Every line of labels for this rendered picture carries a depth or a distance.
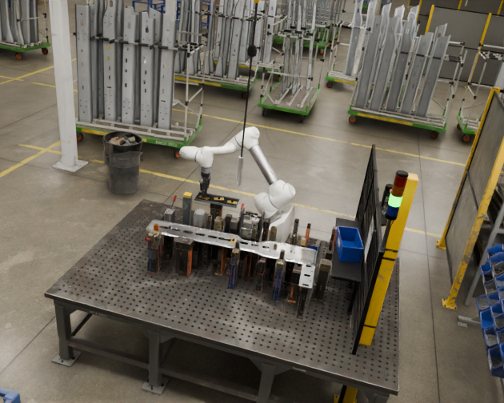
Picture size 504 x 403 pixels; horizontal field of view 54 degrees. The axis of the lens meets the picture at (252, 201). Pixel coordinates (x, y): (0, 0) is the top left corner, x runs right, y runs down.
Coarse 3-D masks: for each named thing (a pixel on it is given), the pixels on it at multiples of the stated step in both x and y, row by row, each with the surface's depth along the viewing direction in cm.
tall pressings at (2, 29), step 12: (0, 0) 1171; (12, 0) 1192; (24, 0) 1151; (36, 0) 1174; (0, 12) 1159; (12, 12) 1202; (24, 12) 1161; (36, 12) 1184; (0, 24) 1169; (12, 24) 1211; (24, 24) 1172; (36, 24) 1193; (0, 36) 1178; (12, 36) 1173; (24, 36) 1184; (36, 36) 1203
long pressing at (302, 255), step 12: (168, 228) 403; (180, 228) 405; (192, 228) 407; (204, 240) 393; (216, 240) 395; (240, 240) 398; (252, 252) 387; (264, 252) 387; (276, 252) 389; (288, 252) 390; (300, 252) 392; (312, 252) 394; (312, 264) 380
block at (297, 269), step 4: (296, 268) 376; (300, 268) 376; (292, 272) 372; (296, 272) 371; (300, 272) 372; (292, 276) 373; (296, 276) 372; (292, 280) 374; (296, 280) 374; (292, 284) 377; (296, 284) 375; (292, 288) 379; (296, 288) 378; (292, 292) 380; (296, 292) 379; (288, 296) 382; (292, 296) 382; (296, 296) 381; (288, 300) 383; (292, 300) 383
